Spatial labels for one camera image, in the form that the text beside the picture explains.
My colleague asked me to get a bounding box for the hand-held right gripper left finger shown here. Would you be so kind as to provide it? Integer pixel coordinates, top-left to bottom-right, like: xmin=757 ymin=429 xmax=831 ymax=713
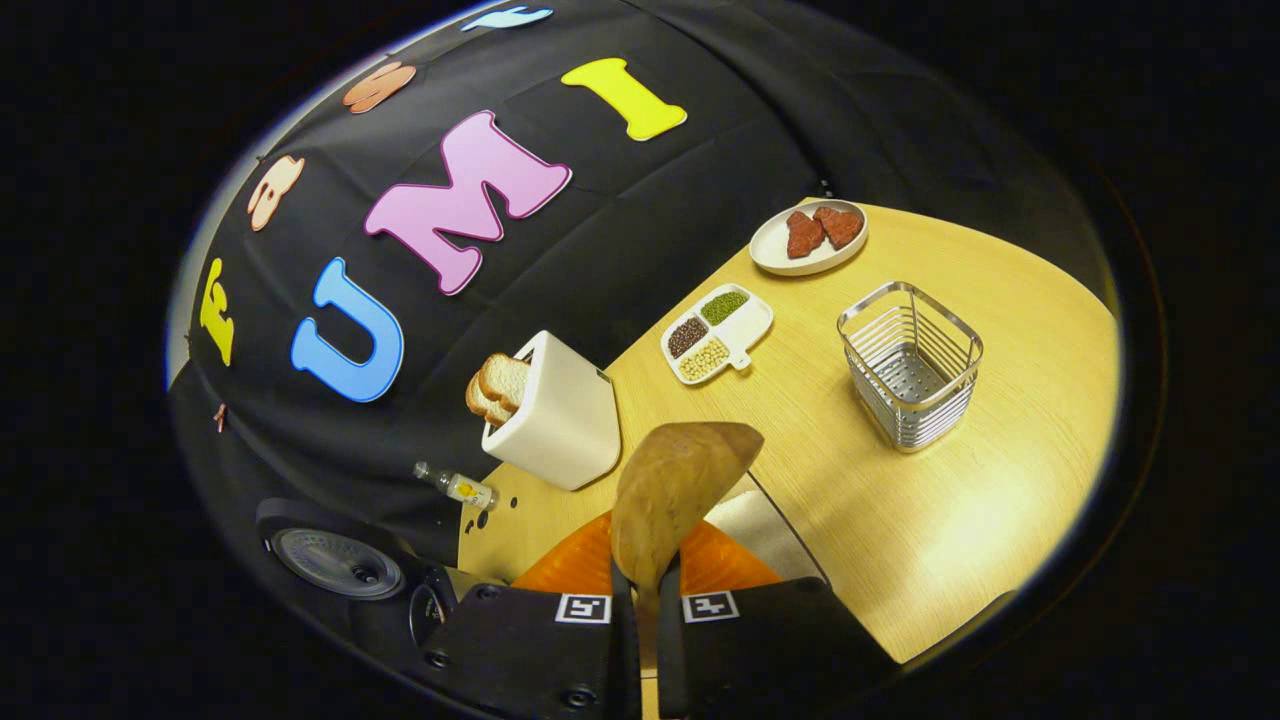
xmin=425 ymin=510 xmax=641 ymax=720

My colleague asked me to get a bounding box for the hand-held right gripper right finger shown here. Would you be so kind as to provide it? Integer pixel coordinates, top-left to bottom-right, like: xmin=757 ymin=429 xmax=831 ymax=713
xmin=655 ymin=518 xmax=901 ymax=720

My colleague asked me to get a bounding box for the wooden spoon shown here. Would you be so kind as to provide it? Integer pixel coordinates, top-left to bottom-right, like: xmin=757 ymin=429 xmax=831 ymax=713
xmin=610 ymin=421 xmax=766 ymax=621

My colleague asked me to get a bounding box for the black and silver rice cooker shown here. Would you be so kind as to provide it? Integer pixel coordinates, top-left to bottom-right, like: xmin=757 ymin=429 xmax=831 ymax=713
xmin=255 ymin=497 xmax=481 ymax=661

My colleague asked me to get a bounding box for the metal wire chopstick holder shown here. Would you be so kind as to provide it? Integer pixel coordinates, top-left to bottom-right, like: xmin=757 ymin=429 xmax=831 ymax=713
xmin=837 ymin=281 xmax=985 ymax=454

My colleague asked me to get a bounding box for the clear plastic container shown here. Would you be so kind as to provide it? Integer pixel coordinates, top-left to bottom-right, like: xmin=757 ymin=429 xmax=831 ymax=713
xmin=700 ymin=470 xmax=833 ymax=586

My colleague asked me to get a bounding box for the small glass bottle yellow label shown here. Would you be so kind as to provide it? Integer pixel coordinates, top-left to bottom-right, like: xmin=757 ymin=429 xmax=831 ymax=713
xmin=414 ymin=461 xmax=500 ymax=512

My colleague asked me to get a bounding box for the white toaster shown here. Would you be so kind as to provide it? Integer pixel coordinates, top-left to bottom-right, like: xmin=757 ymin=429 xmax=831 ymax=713
xmin=481 ymin=330 xmax=622 ymax=492

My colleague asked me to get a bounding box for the bread slice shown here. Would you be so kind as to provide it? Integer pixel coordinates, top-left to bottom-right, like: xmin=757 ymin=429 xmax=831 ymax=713
xmin=465 ymin=372 xmax=516 ymax=429
xmin=477 ymin=353 xmax=532 ymax=411

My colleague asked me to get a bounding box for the pile of pale soybeans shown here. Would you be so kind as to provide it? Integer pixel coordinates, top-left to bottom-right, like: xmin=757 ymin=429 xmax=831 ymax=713
xmin=678 ymin=338 xmax=730 ymax=381

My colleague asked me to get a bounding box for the white divided dish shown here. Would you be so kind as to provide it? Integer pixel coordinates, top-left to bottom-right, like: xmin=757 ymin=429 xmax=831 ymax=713
xmin=660 ymin=283 xmax=775 ymax=387

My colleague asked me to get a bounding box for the white round plate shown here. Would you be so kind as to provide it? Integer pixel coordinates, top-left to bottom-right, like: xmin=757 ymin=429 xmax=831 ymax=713
xmin=749 ymin=199 xmax=870 ymax=277

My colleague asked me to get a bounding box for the red meat slice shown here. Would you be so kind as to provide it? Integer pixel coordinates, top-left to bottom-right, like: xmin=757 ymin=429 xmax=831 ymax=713
xmin=813 ymin=205 xmax=865 ymax=250
xmin=785 ymin=209 xmax=827 ymax=260

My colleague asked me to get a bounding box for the black backdrop cloth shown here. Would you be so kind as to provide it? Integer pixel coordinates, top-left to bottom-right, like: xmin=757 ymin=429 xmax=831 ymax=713
xmin=168 ymin=0 xmax=1106 ymax=621

